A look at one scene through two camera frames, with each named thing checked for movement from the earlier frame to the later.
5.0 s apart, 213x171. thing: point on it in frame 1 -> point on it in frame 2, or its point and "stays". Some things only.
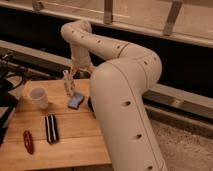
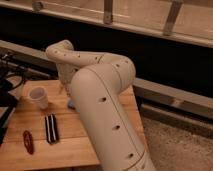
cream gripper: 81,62 -> 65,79
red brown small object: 29,144 stays
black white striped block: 51,129 stays
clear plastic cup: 39,95 stays
